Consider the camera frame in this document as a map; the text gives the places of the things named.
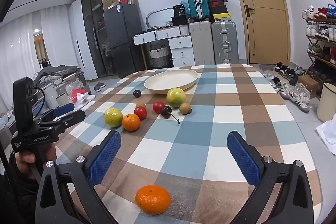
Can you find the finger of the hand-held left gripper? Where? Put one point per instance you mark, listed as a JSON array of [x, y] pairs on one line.
[[64, 109], [76, 117]]

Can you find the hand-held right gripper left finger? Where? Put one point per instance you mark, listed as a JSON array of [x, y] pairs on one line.
[[105, 158]]

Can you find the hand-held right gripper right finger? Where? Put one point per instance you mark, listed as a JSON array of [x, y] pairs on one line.
[[242, 158]]

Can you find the yellow-green guava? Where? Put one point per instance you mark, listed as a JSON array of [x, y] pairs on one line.
[[176, 96], [113, 117]]

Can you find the orange mandarin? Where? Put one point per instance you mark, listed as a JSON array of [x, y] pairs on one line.
[[131, 122], [153, 199]]

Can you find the red tomato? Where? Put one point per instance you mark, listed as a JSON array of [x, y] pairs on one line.
[[158, 107], [140, 113]]

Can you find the brown longan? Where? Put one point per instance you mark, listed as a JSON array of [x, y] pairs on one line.
[[185, 108], [140, 105]]

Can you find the dark round cherry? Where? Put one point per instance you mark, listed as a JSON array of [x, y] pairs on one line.
[[137, 93]]

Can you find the dark cherry with stem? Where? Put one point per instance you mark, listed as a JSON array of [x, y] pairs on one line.
[[166, 111]]

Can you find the cream round plate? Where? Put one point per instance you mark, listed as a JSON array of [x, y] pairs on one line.
[[170, 81]]

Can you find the person's left forearm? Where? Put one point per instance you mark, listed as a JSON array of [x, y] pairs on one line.
[[15, 197]]

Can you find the person's left hand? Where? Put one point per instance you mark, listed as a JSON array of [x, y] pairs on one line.
[[25, 159]]

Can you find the red bag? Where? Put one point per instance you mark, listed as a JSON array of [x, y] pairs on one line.
[[78, 95]]

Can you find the grey slipper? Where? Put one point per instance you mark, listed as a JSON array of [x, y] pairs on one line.
[[102, 85], [97, 88]]

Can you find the grey padded jacket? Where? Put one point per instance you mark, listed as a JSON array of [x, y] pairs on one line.
[[57, 73]]

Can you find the checked tablecloth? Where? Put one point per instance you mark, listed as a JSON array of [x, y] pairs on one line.
[[199, 134]]

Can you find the white curtain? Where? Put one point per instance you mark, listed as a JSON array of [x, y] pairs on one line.
[[18, 56]]

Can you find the white wardrobe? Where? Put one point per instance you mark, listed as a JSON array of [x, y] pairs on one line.
[[78, 37]]

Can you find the pile of loose shoes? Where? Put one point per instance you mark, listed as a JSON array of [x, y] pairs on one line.
[[291, 90]]

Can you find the dark glass cabinet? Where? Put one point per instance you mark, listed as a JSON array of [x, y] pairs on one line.
[[92, 29]]

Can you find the white plastic bag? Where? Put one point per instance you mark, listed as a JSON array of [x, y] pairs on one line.
[[328, 137]]

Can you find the dark grey fridge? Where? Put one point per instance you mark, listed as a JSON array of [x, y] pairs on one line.
[[123, 37]]

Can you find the grey door mat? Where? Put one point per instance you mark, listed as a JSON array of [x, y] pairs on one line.
[[266, 66]]

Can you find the small brown cardboard box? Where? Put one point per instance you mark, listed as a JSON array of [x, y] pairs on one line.
[[309, 85]]

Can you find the white bucket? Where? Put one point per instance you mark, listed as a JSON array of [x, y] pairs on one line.
[[326, 103]]

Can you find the woven laundry basket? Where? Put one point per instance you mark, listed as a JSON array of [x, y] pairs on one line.
[[158, 57]]

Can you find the silver suitcase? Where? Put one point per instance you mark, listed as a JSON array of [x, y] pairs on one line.
[[225, 43]]

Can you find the beige suitcase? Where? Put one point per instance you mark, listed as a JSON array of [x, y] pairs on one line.
[[200, 43]]

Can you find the wooden shoe rack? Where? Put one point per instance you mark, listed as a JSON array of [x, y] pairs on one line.
[[313, 56]]

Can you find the white desk with drawers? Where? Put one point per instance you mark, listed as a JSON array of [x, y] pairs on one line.
[[181, 48]]

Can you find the white mesh cup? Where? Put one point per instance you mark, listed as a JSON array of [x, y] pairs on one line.
[[169, 23]]

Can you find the black storage box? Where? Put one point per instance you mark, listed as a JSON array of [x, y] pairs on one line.
[[179, 20]]

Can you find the black and yellow shoe box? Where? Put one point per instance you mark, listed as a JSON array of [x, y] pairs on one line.
[[221, 17]]

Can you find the wooden door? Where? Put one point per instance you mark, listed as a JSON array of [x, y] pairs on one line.
[[262, 16]]

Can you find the black printed bag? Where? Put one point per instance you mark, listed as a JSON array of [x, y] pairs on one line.
[[179, 11]]

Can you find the row of assorted sneakers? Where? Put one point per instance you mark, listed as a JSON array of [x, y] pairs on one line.
[[323, 29]]

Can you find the red and black shoe box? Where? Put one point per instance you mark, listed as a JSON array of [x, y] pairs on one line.
[[218, 7]]

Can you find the blue plastic bag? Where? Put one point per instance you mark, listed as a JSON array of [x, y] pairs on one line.
[[185, 6]]

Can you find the teal suitcase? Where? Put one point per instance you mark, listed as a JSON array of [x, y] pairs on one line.
[[197, 1]]

